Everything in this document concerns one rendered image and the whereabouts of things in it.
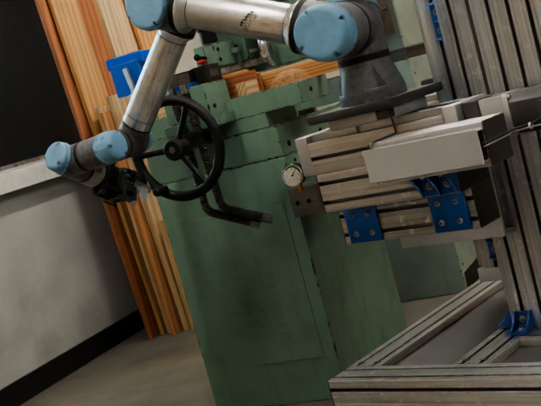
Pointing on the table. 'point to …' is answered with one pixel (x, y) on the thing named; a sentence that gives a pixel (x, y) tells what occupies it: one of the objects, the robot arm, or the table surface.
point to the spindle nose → (207, 37)
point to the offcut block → (247, 87)
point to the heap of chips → (290, 76)
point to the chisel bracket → (218, 53)
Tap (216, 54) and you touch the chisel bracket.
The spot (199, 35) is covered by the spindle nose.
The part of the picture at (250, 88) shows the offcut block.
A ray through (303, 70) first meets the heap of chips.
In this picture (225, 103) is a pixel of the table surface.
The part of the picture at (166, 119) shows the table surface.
